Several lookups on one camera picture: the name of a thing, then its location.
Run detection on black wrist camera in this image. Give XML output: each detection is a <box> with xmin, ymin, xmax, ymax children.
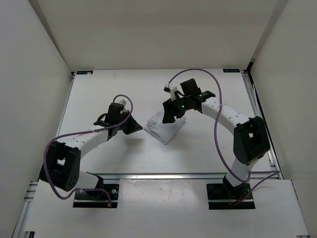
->
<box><xmin>94</xmin><ymin>99</ymin><xmax>129</xmax><ymax>127</ymax></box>
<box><xmin>163</xmin><ymin>78</ymin><xmax>201</xmax><ymax>100</ymax></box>

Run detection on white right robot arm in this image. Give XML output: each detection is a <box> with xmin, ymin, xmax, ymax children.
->
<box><xmin>162</xmin><ymin>91</ymin><xmax>270</xmax><ymax>198</ymax></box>

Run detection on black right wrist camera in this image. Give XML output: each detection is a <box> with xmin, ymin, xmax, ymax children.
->
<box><xmin>163</xmin><ymin>78</ymin><xmax>201</xmax><ymax>100</ymax></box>

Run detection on aluminium frame rail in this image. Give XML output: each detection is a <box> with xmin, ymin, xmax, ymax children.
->
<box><xmin>80</xmin><ymin>172</ymin><xmax>225</xmax><ymax>180</ymax></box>

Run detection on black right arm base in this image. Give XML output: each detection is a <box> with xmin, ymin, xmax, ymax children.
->
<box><xmin>206</xmin><ymin>178</ymin><xmax>256</xmax><ymax>210</ymax></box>

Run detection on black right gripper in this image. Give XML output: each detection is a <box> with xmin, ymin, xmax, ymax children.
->
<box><xmin>162</xmin><ymin>95</ymin><xmax>191</xmax><ymax>124</ymax></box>

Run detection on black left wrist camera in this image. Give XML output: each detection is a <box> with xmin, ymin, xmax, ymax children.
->
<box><xmin>94</xmin><ymin>99</ymin><xmax>129</xmax><ymax>127</ymax></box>

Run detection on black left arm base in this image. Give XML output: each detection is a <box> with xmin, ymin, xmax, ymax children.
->
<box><xmin>73</xmin><ymin>178</ymin><xmax>119</xmax><ymax>209</ymax></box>

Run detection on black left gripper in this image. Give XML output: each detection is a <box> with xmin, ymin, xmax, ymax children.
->
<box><xmin>116</xmin><ymin>110</ymin><xmax>143</xmax><ymax>135</ymax></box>

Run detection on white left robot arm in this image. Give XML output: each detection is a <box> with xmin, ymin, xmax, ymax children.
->
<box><xmin>46</xmin><ymin>111</ymin><xmax>143</xmax><ymax>191</ymax></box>

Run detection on white skirt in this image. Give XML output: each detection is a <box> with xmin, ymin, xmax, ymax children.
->
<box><xmin>144</xmin><ymin>110</ymin><xmax>186</xmax><ymax>145</ymax></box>

